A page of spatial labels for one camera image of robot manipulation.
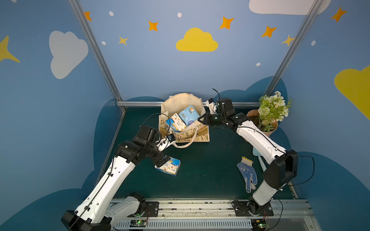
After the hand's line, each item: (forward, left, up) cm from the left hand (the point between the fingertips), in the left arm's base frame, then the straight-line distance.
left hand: (166, 148), depth 73 cm
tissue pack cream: (-4, -2, -16) cm, 16 cm away
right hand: (+18, -18, +4) cm, 26 cm away
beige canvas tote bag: (+16, -18, -8) cm, 25 cm away
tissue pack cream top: (+17, -3, -1) cm, 18 cm away
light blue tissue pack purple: (+22, -12, +1) cm, 25 cm away
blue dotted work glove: (-5, -49, -21) cm, 53 cm away
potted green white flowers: (+25, -61, +5) cm, 66 cm away
